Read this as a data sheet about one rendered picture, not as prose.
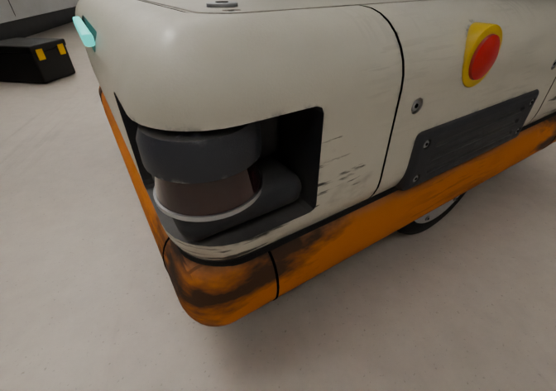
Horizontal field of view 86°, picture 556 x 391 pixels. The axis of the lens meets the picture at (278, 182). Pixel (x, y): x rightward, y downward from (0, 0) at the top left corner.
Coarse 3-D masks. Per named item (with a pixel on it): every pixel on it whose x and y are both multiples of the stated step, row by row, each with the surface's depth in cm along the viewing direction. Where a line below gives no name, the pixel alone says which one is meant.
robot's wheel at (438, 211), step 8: (456, 200) 42; (440, 208) 40; (448, 208) 42; (424, 216) 38; (432, 216) 40; (440, 216) 42; (408, 224) 37; (416, 224) 39; (424, 224) 40; (432, 224) 42; (400, 232) 39; (408, 232) 39; (416, 232) 40
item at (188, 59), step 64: (128, 0) 30; (192, 0) 29; (256, 0) 28; (320, 0) 27; (384, 0) 27; (448, 0) 27; (512, 0) 30; (128, 64) 17; (192, 64) 15; (256, 64) 16; (320, 64) 18; (384, 64) 20; (448, 64) 24; (512, 64) 29; (128, 128) 23; (192, 128) 15; (256, 128) 18; (320, 128) 20; (384, 128) 23; (448, 128) 28; (512, 128) 36; (192, 192) 18; (256, 192) 20; (320, 192) 23; (384, 192) 29; (448, 192) 35; (192, 256) 23; (256, 256) 23; (320, 256) 26
